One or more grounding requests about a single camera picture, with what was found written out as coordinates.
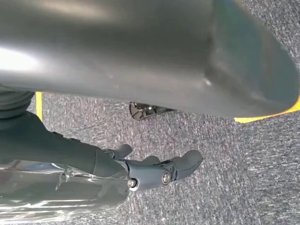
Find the yellow floor tape square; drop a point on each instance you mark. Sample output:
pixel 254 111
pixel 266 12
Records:
pixel 38 105

